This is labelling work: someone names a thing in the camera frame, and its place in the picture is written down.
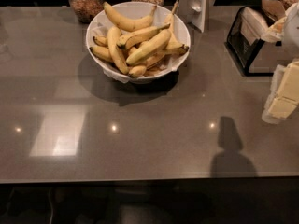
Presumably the small bottom yellow banana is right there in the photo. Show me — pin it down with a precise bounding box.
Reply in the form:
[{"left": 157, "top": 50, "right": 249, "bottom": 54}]
[{"left": 128, "top": 65, "right": 147, "bottom": 78}]

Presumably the large yellow banana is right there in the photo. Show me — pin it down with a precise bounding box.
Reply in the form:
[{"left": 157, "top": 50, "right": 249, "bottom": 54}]
[{"left": 126, "top": 29, "right": 171, "bottom": 66}]

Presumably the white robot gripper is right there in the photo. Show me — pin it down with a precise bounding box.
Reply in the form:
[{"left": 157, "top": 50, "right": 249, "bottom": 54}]
[{"left": 262, "top": 60, "right": 299, "bottom": 124}]

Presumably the left lower yellow banana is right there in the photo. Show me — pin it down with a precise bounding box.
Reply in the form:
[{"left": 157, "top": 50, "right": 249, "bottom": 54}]
[{"left": 89, "top": 46, "right": 113, "bottom": 63}]

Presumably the upper middle yellow banana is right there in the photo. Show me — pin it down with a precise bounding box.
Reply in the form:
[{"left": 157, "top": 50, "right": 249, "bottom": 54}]
[{"left": 117, "top": 23, "right": 170, "bottom": 49}]

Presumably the white paper bowl liner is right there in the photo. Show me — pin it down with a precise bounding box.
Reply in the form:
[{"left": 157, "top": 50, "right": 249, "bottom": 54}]
[{"left": 86, "top": 5, "right": 191, "bottom": 84}]

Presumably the long vertical yellow banana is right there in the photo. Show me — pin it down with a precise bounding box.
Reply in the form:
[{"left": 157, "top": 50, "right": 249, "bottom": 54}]
[{"left": 107, "top": 26, "right": 129, "bottom": 75}]

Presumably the top curved yellow banana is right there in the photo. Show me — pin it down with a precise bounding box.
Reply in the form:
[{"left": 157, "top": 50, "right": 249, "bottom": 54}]
[{"left": 103, "top": 2, "right": 157, "bottom": 32}]

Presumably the small left yellow banana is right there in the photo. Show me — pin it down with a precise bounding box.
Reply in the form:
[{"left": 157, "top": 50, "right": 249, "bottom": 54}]
[{"left": 93, "top": 35, "right": 107, "bottom": 47}]

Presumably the right upright yellow banana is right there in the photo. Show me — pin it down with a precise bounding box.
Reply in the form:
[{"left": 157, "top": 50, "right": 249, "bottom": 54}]
[{"left": 162, "top": 1, "right": 189, "bottom": 55}]

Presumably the white bowl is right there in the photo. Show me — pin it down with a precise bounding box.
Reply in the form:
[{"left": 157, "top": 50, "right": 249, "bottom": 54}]
[{"left": 86, "top": 2, "right": 191, "bottom": 84}]

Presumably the black napkin holder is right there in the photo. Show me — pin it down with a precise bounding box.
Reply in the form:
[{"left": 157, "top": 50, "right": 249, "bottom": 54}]
[{"left": 224, "top": 5, "right": 299, "bottom": 77}]

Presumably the small yellow banana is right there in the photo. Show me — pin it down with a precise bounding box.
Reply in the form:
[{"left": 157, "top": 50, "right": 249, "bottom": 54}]
[
  {"left": 93, "top": 35, "right": 107, "bottom": 47},
  {"left": 128, "top": 65, "right": 147, "bottom": 78}
]

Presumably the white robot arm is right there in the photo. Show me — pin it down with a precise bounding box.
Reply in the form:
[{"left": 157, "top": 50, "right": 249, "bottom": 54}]
[{"left": 262, "top": 3, "right": 299, "bottom": 124}]

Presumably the white paper sign stand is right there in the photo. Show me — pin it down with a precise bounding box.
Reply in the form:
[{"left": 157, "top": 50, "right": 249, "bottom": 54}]
[{"left": 177, "top": 0, "right": 215, "bottom": 33}]

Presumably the left glass cereal jar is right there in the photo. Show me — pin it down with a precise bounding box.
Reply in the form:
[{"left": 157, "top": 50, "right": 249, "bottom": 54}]
[{"left": 68, "top": 0, "right": 105, "bottom": 23}]

